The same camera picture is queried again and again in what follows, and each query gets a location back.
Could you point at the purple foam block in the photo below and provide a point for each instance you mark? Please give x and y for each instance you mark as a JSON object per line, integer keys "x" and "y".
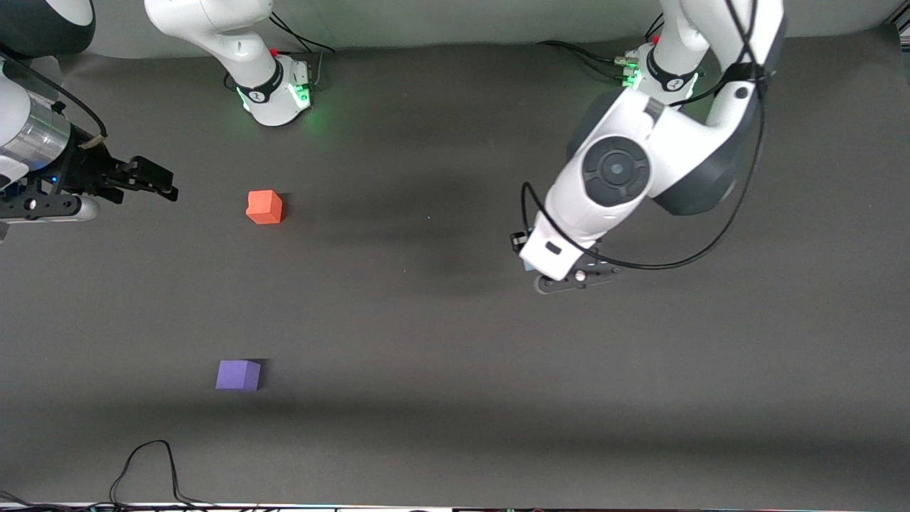
{"x": 237, "y": 375}

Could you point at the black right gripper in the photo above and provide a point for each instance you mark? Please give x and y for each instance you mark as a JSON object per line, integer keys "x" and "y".
{"x": 79, "y": 169}

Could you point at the orange foam block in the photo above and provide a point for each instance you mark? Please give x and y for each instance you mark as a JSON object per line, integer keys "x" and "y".
{"x": 264, "y": 206}

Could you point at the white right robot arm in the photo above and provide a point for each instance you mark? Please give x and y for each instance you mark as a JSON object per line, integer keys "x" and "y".
{"x": 213, "y": 28}

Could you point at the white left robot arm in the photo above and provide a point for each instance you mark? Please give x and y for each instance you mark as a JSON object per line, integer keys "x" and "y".
{"x": 640, "y": 163}

